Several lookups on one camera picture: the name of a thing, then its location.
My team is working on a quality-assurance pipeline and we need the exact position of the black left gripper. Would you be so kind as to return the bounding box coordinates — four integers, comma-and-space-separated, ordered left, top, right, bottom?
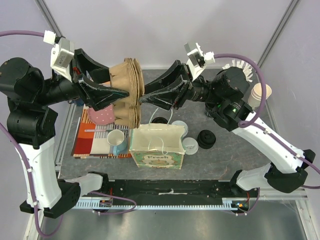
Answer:
34, 48, 129, 111

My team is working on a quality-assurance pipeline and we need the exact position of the brown pulp carrier stack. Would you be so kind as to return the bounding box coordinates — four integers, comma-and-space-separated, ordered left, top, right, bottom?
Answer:
109, 58, 145, 129

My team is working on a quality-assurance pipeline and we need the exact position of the black plastic cup lid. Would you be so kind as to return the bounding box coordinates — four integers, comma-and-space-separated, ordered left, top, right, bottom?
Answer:
151, 116, 168, 124

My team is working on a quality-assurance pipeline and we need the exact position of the white plastic cup lid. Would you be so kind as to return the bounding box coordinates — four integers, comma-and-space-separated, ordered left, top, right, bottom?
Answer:
171, 120, 189, 133

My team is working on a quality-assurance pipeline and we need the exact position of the green patterned paper bag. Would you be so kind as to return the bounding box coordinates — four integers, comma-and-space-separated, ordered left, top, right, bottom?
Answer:
129, 117, 186, 170

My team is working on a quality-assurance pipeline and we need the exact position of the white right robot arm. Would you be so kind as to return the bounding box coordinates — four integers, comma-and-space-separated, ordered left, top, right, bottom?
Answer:
139, 61, 315, 197

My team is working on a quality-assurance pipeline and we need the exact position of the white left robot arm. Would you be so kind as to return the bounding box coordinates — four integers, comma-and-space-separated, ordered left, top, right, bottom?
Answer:
0, 49, 129, 219

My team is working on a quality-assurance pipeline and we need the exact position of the dark blue ceramic mug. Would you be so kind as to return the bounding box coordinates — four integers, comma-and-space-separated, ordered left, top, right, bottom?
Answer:
67, 98, 84, 107

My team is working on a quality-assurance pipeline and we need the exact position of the pink dotted plate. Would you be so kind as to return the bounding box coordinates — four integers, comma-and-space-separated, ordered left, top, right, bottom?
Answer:
87, 104, 115, 126

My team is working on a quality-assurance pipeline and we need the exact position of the light blue ceramic mug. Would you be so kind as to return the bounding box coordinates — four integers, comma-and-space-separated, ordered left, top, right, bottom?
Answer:
107, 129, 128, 156

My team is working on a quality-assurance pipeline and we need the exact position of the colourful patterned placemat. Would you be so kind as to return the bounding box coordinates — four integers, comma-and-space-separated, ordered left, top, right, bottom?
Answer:
71, 107, 131, 159

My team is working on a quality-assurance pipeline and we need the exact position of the black plastic lid stack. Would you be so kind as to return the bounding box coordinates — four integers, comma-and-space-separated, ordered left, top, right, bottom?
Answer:
196, 129, 217, 150

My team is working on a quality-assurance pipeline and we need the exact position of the white lid stack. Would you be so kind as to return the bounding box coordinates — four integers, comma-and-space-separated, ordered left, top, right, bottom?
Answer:
182, 137, 199, 155

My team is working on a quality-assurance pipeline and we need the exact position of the white wrapped straws bundle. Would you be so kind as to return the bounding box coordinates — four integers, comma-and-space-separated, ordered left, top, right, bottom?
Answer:
222, 59, 253, 83

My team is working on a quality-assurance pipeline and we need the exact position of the white paper cup stack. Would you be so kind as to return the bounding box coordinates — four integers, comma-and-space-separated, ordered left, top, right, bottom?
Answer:
248, 83, 262, 110

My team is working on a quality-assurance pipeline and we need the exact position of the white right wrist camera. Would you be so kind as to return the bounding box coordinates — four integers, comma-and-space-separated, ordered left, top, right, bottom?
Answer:
184, 42, 216, 81

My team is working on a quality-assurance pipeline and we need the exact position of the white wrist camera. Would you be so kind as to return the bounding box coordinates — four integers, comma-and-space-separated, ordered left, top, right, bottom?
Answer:
43, 30, 75, 82
184, 42, 216, 81

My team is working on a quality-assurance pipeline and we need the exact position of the pink handled knife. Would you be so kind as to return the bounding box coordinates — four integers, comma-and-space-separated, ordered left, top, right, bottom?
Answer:
84, 129, 129, 133

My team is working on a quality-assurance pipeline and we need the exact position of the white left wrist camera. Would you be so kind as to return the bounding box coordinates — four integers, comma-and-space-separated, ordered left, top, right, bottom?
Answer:
43, 30, 75, 82

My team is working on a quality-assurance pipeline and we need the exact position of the aluminium frame post left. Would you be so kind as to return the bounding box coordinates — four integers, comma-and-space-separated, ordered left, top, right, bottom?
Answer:
35, 0, 63, 37

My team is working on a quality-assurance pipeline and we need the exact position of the aluminium frame post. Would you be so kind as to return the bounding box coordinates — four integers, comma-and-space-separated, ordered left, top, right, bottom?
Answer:
35, 0, 63, 37
257, 0, 301, 68

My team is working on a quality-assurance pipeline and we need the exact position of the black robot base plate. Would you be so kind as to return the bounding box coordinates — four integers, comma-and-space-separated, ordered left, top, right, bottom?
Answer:
103, 179, 258, 204

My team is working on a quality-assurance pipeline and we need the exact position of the white slotted cable duct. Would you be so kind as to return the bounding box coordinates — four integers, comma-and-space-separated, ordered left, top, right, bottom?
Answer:
73, 197, 248, 211

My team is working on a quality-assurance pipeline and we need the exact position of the aluminium frame post right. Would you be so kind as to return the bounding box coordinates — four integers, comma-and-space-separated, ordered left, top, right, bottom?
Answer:
257, 0, 301, 68

